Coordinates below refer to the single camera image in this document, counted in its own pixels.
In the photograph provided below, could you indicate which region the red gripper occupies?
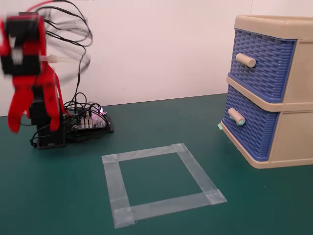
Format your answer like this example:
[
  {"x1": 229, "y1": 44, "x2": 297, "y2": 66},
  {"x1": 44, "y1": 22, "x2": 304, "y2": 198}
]
[{"x1": 0, "y1": 46, "x2": 61, "y2": 135}]

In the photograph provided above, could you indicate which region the blue drawer with taped handle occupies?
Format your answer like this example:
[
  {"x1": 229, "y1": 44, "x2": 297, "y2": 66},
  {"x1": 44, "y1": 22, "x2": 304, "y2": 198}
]
[{"x1": 222, "y1": 84, "x2": 281, "y2": 162}]

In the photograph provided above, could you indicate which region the beige plastic drawer cabinet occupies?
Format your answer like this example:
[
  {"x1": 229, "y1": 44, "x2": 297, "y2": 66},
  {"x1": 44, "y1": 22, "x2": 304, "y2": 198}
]
[{"x1": 221, "y1": 14, "x2": 313, "y2": 169}]

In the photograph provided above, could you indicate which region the motor driver circuit board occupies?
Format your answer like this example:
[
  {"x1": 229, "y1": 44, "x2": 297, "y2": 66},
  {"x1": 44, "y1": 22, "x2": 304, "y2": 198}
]
[{"x1": 70, "y1": 105, "x2": 110, "y2": 130}]

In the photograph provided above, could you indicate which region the black electronics controller board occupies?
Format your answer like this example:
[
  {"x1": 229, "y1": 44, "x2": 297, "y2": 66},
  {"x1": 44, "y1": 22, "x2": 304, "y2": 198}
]
[{"x1": 65, "y1": 115, "x2": 115, "y2": 138}]

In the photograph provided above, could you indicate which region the dark green table mat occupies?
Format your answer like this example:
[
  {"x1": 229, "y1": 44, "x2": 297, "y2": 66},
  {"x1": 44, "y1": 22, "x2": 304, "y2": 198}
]
[{"x1": 0, "y1": 92, "x2": 313, "y2": 235}]

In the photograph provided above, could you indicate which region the translucent tape strip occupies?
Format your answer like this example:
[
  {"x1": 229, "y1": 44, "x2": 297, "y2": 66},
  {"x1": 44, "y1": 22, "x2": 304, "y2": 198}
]
[
  {"x1": 172, "y1": 143, "x2": 228, "y2": 205},
  {"x1": 113, "y1": 192, "x2": 228, "y2": 230},
  {"x1": 101, "y1": 154, "x2": 135, "y2": 230},
  {"x1": 101, "y1": 143, "x2": 186, "y2": 164}
]

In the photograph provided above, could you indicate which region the black servo cable bundle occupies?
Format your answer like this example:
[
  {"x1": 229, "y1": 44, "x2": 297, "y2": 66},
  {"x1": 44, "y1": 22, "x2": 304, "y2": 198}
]
[{"x1": 23, "y1": 0, "x2": 110, "y2": 144}]

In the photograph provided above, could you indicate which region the blue drawer with plain handle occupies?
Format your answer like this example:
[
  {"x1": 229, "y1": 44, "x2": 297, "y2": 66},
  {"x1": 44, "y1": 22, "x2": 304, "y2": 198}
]
[{"x1": 230, "y1": 28, "x2": 297, "y2": 103}]

